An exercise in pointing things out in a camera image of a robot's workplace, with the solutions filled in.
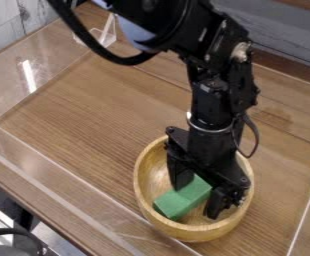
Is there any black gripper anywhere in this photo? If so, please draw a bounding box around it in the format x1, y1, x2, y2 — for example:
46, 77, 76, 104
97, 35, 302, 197
165, 115, 251, 219

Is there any green rectangular block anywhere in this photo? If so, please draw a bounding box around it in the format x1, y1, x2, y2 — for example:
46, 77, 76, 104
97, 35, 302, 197
152, 175, 212, 221

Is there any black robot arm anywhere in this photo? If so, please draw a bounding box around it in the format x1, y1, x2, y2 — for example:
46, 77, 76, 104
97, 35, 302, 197
46, 0, 260, 219

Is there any brown wooden bowl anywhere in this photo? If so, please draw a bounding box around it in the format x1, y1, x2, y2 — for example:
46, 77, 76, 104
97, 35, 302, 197
133, 136, 255, 243

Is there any clear acrylic tray wall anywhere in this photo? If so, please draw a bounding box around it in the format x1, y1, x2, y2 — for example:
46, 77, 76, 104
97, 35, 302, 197
0, 127, 200, 256

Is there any black cable lower left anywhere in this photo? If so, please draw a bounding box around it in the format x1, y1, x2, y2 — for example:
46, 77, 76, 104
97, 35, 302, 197
0, 227, 48, 256

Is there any clear acrylic corner bracket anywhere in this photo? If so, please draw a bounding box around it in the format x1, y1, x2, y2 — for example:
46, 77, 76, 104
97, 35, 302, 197
84, 14, 116, 48

